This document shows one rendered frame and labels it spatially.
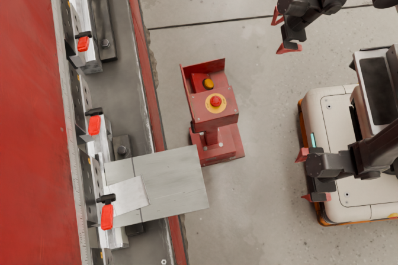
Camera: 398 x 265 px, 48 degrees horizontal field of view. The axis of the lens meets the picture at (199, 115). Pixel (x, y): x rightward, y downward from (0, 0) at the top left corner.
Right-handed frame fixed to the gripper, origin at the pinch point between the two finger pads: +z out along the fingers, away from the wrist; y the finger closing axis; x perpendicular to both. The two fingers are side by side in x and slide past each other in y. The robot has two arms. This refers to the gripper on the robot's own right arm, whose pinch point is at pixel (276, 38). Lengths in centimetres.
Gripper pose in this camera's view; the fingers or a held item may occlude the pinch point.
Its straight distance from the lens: 137.8
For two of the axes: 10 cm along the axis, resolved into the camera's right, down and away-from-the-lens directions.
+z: -4.2, 3.2, 8.5
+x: 9.0, 0.4, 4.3
